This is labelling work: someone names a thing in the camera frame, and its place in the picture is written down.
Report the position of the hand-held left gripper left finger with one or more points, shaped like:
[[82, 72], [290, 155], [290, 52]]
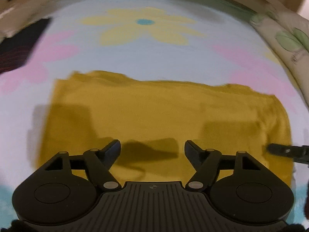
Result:
[[112, 151]]

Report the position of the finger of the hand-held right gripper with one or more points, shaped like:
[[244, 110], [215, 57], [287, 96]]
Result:
[[280, 148]]

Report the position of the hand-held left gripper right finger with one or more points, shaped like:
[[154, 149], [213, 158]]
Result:
[[193, 152]]

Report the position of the mustard yellow knit sweater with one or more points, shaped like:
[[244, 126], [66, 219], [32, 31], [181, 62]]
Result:
[[157, 111]]

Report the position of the dark folded clothes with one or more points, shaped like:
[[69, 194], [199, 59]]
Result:
[[19, 46]]

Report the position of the flower print bed blanket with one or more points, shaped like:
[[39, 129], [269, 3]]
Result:
[[149, 55]]

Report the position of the floral leaf print quilt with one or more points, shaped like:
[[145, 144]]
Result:
[[287, 43]]

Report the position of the white long pillow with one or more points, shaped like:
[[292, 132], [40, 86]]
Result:
[[21, 17]]

